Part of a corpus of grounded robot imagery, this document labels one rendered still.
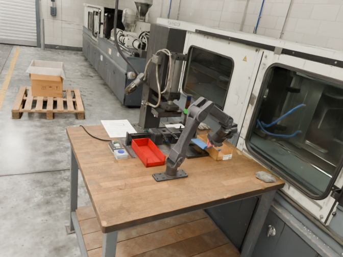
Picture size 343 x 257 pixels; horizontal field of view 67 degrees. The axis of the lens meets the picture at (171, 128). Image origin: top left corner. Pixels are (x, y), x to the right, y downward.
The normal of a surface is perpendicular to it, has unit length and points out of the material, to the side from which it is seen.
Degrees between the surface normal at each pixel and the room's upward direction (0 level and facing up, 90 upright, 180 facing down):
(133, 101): 90
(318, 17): 90
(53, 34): 90
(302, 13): 90
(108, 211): 0
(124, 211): 0
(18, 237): 0
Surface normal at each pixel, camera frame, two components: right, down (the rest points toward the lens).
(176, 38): 0.47, 0.41
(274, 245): -0.89, 0.04
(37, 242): 0.16, -0.91
